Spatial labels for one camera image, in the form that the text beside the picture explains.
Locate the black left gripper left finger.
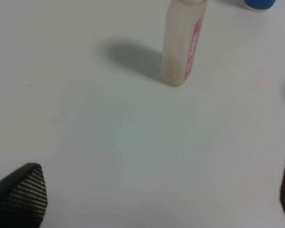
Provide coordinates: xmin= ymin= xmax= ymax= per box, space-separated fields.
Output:
xmin=0 ymin=163 xmax=48 ymax=228

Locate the white cup with blue sleeve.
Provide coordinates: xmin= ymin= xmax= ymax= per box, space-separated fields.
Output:
xmin=244 ymin=0 xmax=276 ymax=12

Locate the clear bottle with pink label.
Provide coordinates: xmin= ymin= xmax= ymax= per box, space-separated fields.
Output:
xmin=160 ymin=0 xmax=208 ymax=87

